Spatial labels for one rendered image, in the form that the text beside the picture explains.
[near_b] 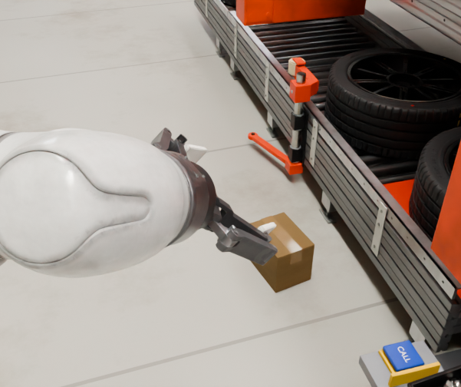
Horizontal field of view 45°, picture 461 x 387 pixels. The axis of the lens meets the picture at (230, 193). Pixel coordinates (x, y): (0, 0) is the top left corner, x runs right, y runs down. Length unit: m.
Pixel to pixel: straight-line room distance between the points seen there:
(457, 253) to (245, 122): 1.89
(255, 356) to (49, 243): 1.63
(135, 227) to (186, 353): 1.60
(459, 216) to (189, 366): 0.98
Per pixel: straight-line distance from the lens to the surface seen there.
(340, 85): 2.47
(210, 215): 0.56
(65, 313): 2.15
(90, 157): 0.36
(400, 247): 1.95
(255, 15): 3.03
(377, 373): 1.39
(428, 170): 1.98
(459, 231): 1.50
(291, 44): 3.50
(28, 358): 2.06
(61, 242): 0.35
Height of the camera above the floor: 1.55
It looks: 36 degrees down
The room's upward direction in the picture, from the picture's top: straight up
